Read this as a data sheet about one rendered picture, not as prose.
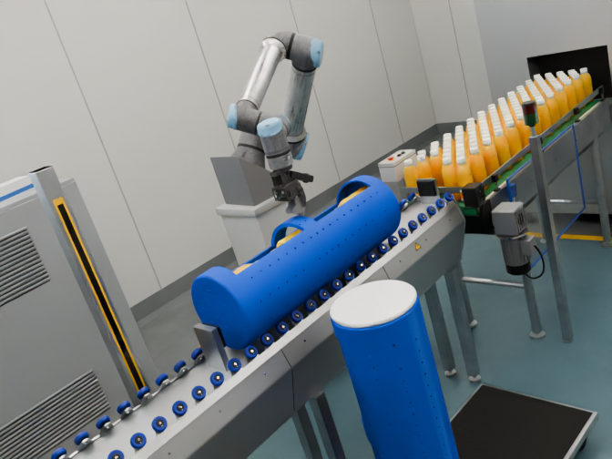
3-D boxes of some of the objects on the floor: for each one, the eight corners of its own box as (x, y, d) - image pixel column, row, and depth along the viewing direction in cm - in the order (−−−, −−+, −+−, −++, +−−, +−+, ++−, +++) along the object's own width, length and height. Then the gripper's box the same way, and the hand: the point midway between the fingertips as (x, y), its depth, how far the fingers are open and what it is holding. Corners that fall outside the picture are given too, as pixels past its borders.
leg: (467, 382, 315) (441, 270, 294) (473, 374, 318) (447, 265, 298) (477, 383, 311) (452, 272, 290) (483, 377, 314) (458, 266, 294)
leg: (322, 511, 263) (279, 388, 242) (331, 501, 266) (289, 379, 246) (333, 516, 259) (290, 392, 238) (341, 506, 262) (300, 382, 242)
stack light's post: (562, 341, 323) (527, 137, 287) (566, 337, 325) (531, 135, 289) (570, 342, 320) (536, 137, 284) (573, 339, 322) (540, 134, 286)
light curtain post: (206, 566, 253) (27, 173, 197) (217, 555, 257) (45, 166, 201) (215, 573, 249) (35, 172, 193) (226, 561, 253) (53, 165, 197)
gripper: (264, 172, 225) (281, 225, 233) (280, 171, 219) (299, 226, 226) (280, 163, 231) (296, 216, 238) (297, 162, 224) (313, 216, 232)
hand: (301, 214), depth 233 cm, fingers closed, pressing on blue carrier
